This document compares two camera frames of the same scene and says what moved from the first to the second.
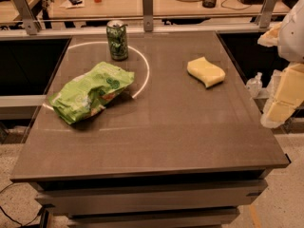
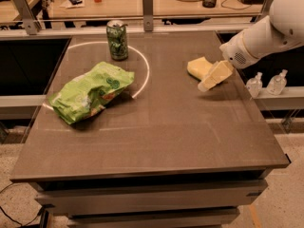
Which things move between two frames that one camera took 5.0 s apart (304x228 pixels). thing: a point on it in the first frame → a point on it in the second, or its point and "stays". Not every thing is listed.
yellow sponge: [205, 72] stays
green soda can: [118, 39] stays
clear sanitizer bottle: [255, 85] stays
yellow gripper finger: [288, 96] → [237, 54]
